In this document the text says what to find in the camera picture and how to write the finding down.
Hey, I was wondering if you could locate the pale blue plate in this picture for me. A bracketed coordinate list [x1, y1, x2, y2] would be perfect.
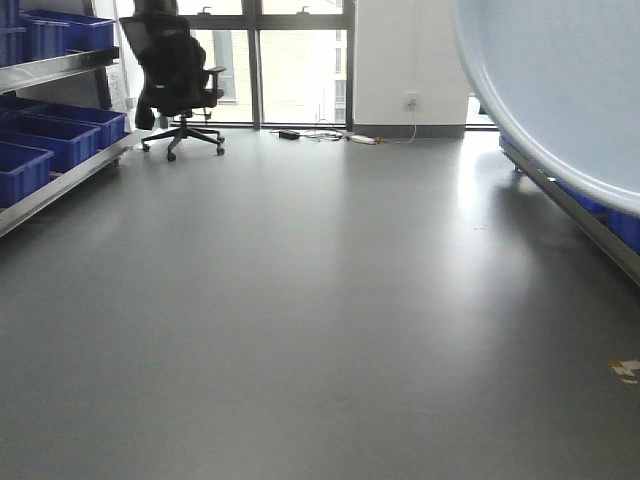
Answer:
[451, 1, 639, 214]

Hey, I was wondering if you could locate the white wall socket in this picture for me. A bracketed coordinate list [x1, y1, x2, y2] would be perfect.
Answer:
[405, 92, 419, 111]

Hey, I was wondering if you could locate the black office chair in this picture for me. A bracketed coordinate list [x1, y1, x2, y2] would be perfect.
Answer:
[120, 1, 225, 161]

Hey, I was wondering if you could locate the white power strip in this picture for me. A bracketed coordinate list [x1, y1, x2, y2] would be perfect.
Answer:
[348, 134, 381, 145]

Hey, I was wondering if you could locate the window frame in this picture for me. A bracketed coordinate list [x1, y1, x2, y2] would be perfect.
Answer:
[178, 1, 356, 129]

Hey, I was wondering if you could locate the blue bin lower far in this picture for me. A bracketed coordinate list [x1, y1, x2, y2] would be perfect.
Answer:
[24, 104, 127, 149]

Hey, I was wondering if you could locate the steel storage rack left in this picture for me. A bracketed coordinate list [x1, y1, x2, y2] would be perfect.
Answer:
[0, 45, 146, 239]

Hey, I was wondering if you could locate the steel rack rail right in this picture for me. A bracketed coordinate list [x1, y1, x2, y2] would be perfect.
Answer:
[499, 136, 639, 285]

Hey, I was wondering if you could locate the blue bin lower near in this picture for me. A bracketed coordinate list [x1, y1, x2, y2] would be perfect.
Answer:
[1, 142, 54, 208]

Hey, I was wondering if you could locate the blue bin upper shelf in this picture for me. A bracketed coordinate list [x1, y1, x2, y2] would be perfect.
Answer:
[20, 9, 114, 61]

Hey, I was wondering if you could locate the blue bin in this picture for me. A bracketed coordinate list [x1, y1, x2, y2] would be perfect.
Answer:
[24, 104, 127, 149]
[1, 142, 54, 208]
[1, 112, 100, 173]
[0, 0, 25, 67]

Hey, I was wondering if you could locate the blue bin lower middle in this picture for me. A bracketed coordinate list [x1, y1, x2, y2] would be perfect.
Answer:
[1, 112, 100, 173]

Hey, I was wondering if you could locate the black power adapter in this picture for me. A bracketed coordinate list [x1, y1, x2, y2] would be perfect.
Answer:
[278, 130, 300, 140]

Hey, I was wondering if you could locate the blue bin upper near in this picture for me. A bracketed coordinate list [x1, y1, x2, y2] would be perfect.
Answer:
[0, 0, 25, 67]

